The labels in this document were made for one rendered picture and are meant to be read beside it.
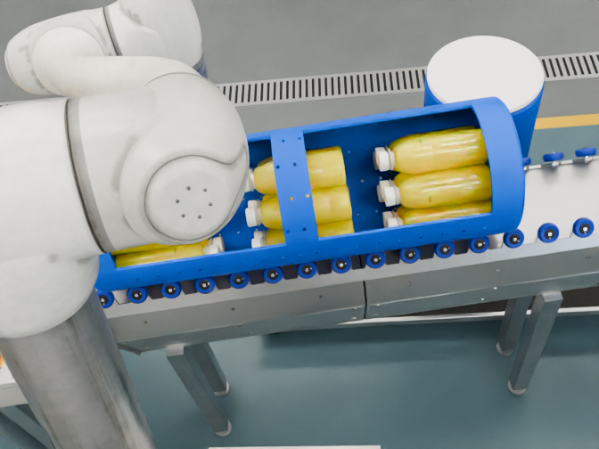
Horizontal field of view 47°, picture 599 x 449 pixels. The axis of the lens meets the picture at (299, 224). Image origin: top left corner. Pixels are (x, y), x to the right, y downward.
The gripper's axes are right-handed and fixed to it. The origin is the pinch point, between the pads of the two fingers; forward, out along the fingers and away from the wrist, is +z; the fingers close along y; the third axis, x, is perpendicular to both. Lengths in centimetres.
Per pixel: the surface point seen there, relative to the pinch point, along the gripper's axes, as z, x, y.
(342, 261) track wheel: 27.2, -22.6, -10.0
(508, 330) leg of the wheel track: 106, -73, 5
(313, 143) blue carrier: 15.1, -20.1, 13.8
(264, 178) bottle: 5.7, -9.5, -1.8
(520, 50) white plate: 21, -74, 40
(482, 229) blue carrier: 17, -51, -14
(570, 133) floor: 125, -127, 98
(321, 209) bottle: 10.9, -19.7, -7.6
